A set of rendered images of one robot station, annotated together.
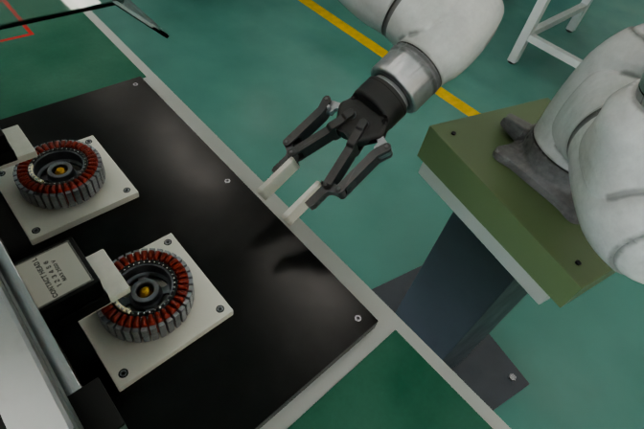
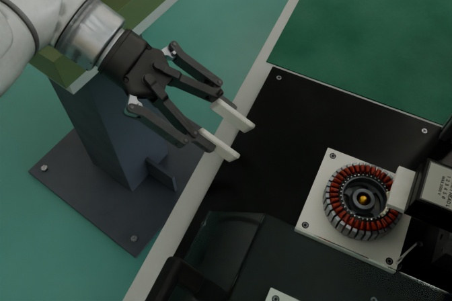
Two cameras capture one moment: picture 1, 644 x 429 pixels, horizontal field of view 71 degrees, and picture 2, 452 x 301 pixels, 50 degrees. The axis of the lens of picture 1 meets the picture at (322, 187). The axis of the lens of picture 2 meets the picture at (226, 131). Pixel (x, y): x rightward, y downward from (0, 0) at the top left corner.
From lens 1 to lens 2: 0.66 m
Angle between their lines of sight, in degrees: 57
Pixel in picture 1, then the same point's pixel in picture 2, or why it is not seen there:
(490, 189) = (119, 9)
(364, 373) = (307, 69)
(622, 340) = not seen: hidden behind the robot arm
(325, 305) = (282, 99)
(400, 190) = not seen: outside the picture
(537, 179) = not seen: outside the picture
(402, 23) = (48, 19)
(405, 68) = (107, 17)
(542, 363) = not seen: hidden behind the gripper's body
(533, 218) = not seen: outside the picture
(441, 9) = not seen: outside the picture
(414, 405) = (309, 40)
